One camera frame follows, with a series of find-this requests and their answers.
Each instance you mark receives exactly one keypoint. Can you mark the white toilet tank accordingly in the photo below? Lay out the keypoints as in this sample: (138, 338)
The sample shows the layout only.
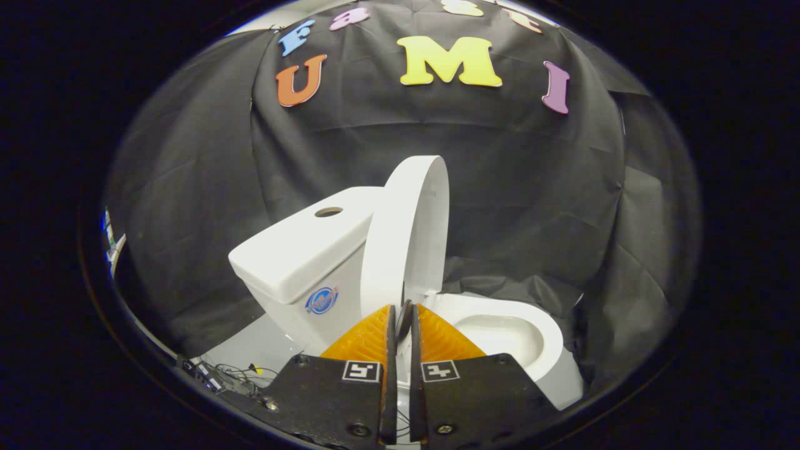
(294, 262)

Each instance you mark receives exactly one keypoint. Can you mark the white wall shelf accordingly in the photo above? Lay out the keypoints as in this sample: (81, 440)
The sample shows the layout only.
(117, 253)

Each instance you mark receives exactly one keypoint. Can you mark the black backdrop cloth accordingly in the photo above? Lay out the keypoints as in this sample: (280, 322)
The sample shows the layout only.
(500, 187)

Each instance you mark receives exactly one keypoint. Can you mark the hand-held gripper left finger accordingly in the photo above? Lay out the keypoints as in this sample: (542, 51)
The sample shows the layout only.
(331, 400)

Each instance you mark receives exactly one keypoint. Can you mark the white toilet bowl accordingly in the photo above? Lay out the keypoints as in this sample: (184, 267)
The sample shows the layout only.
(553, 350)

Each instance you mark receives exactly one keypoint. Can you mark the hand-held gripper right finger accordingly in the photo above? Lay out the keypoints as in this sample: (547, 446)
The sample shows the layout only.
(475, 394)

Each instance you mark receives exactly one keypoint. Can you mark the white toilet lid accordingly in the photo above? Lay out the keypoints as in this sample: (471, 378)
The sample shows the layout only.
(400, 237)

